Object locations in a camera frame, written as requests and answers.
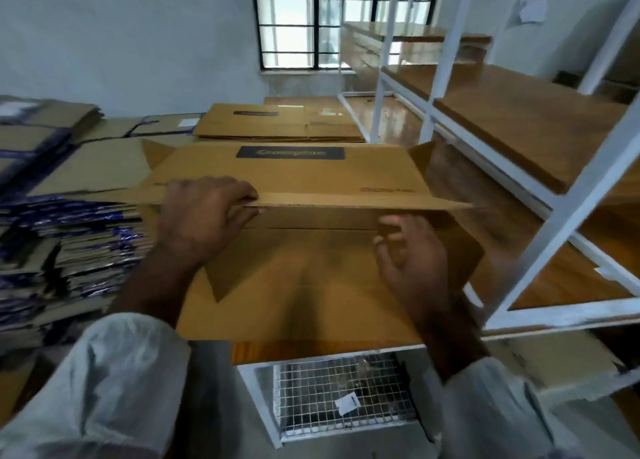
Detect person's left hand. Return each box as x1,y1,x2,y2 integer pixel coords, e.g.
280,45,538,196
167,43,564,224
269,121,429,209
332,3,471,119
158,176,261,265

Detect person's right hand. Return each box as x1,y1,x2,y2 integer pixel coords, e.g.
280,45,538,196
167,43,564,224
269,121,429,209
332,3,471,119
373,214,451,320

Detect assembled boxes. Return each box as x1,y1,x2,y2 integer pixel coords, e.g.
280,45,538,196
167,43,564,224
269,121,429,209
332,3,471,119
0,348,61,425

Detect person's right forearm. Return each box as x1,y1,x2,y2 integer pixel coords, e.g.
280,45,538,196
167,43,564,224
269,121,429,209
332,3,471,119
410,298,491,380

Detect person's left forearm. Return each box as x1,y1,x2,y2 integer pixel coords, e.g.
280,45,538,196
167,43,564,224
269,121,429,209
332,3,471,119
108,244,206,327

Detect person's light grey shirt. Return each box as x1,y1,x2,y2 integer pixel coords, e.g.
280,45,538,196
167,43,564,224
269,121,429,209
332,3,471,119
0,312,601,459

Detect crumpled tape scraps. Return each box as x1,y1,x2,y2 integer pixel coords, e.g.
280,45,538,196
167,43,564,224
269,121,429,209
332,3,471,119
315,358,381,385

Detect wooden table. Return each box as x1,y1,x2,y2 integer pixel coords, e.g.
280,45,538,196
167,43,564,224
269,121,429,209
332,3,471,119
230,94,640,367

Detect white paper tag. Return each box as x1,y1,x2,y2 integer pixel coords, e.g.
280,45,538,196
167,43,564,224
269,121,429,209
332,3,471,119
334,392,362,417

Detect white metal shelf rack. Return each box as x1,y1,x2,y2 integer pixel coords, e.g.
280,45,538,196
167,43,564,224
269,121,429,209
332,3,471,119
338,0,640,405

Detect black framed window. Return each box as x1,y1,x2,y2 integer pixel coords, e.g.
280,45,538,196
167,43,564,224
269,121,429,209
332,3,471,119
250,0,441,72

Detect white wire mesh cage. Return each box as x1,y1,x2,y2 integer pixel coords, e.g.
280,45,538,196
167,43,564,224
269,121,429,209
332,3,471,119
238,348,419,445

